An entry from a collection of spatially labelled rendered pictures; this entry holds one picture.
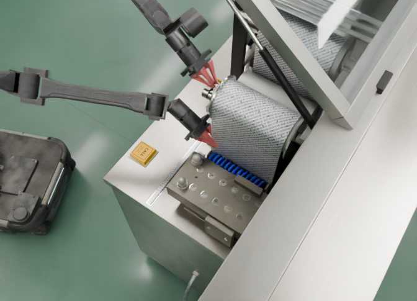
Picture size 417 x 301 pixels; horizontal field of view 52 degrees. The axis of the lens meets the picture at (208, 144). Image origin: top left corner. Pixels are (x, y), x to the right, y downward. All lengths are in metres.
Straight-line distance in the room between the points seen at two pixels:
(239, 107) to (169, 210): 0.48
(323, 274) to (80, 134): 2.16
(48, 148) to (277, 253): 2.01
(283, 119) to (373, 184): 0.33
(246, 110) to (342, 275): 0.53
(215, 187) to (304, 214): 0.72
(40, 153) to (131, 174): 1.04
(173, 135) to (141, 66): 1.49
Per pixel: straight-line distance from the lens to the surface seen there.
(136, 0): 1.34
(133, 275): 2.39
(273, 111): 1.20
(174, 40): 1.28
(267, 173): 1.36
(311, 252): 0.91
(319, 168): 0.73
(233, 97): 1.23
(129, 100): 1.35
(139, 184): 1.56
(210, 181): 1.40
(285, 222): 0.68
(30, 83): 1.38
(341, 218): 0.95
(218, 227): 1.35
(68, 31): 3.43
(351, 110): 0.78
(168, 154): 1.60
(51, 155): 2.51
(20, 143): 2.61
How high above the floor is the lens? 2.28
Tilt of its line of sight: 59 degrees down
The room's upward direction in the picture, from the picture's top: straight up
